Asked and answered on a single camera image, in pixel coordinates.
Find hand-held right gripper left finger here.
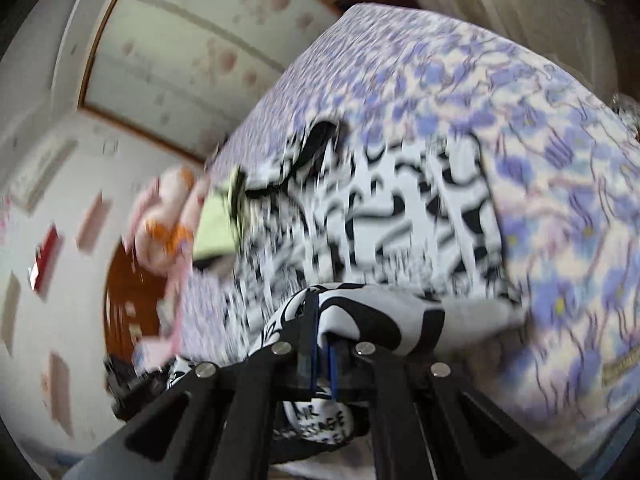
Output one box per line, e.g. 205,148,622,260
65,290,322,480

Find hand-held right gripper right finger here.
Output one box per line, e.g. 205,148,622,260
324,341,587,480

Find white black lettered jacket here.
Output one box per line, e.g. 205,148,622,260
165,120,526,461

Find wooden headboard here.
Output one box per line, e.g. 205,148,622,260
102,240,176,376

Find pink bed sheet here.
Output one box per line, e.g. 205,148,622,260
132,255,193,363

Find folded light green garment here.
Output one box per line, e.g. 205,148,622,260
192,167,246,261

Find rolled bear print quilt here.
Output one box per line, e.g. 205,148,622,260
125,165,201,281

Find purple floral blanket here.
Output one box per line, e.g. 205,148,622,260
177,2,640,471

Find red wall hanging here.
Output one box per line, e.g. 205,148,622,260
27,225,63,293

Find wall air conditioner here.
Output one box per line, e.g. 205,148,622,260
7,135,78,213

